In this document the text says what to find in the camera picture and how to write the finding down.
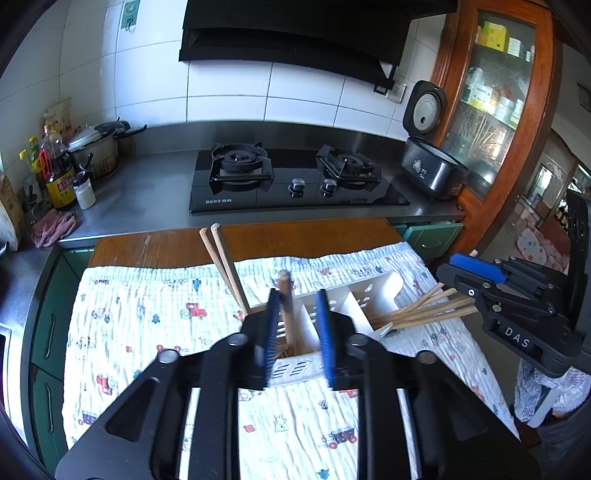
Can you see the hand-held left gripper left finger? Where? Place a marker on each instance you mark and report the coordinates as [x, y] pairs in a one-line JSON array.
[[272, 332]]

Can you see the polka dot padded panel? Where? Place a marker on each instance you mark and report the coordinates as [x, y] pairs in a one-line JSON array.
[[538, 249]]

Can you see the wooden glass-door cabinet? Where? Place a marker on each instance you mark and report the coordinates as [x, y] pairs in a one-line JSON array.
[[498, 115]]

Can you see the black gas stove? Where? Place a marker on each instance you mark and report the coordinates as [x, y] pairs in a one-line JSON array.
[[295, 175]]

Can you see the steel countertop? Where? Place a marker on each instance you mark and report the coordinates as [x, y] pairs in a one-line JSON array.
[[152, 189]]

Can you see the person's right forearm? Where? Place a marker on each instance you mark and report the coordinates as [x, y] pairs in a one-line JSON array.
[[545, 392]]

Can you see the pink rag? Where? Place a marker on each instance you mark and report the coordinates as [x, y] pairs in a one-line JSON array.
[[53, 230]]

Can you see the bunch of wooden chopsticks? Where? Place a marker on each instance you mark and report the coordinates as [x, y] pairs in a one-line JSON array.
[[425, 316]]

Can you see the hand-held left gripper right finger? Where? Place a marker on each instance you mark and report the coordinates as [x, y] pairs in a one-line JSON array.
[[325, 332]]

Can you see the white jar with black lid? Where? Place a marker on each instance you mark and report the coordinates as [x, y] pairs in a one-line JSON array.
[[84, 191]]

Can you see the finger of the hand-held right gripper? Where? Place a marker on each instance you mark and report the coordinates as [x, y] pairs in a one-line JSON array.
[[461, 284], [478, 267]]

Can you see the wall socket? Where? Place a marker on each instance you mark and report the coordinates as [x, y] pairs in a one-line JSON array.
[[396, 91]]

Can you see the dark sauce bottle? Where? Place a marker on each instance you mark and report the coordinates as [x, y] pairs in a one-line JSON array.
[[59, 180]]

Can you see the yellow-capped bottle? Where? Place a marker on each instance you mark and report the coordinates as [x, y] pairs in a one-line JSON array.
[[31, 159]]

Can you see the black rice cooker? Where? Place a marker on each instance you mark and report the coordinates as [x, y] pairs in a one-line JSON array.
[[427, 152]]

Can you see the white printed cloth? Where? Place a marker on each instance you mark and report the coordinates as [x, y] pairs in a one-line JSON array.
[[138, 323]]

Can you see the white plastic utensil holder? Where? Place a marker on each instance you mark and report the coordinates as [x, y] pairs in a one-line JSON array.
[[364, 295]]

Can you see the green base cabinet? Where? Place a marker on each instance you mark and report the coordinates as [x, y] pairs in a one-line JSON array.
[[51, 323], [429, 237]]

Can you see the black range hood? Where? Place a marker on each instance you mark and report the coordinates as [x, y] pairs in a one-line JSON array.
[[300, 41]]

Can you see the steel pressure cooker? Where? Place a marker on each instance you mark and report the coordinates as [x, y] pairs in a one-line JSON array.
[[99, 150]]

